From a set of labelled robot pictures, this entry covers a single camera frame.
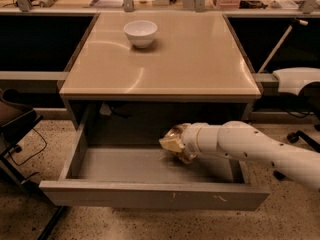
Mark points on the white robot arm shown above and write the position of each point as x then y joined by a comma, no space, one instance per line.
237,140

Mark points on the beige top drawer cabinet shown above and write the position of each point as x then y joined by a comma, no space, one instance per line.
195,57

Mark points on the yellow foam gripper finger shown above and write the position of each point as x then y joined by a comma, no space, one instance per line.
172,143

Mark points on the open grey top drawer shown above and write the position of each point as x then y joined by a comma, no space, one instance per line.
117,161

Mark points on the black chair at left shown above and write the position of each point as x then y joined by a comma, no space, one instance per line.
17,119

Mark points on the white ceramic bowl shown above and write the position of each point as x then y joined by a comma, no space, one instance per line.
140,33

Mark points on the crushed orange soda can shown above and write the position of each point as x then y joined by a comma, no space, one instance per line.
178,130

